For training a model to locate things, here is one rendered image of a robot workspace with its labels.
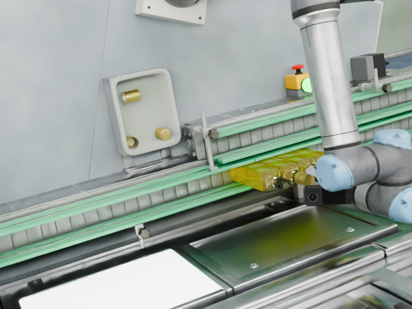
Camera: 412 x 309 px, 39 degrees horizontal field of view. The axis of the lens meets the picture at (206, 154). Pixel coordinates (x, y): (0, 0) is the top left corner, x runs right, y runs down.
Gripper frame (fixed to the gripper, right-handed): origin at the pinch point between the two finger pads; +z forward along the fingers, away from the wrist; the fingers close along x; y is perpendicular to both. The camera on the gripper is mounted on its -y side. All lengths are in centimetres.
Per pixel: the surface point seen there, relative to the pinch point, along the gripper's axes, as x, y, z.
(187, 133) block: 12.6, -19.1, 30.5
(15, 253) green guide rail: -8, -72, 24
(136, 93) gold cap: 26, -31, 35
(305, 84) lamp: 20.7, 22.6, 30.5
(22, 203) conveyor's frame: 2, -67, 34
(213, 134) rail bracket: 13.9, -18.5, 14.3
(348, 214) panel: -11.8, 11.4, -1.1
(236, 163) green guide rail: 3.5, -10.0, 19.6
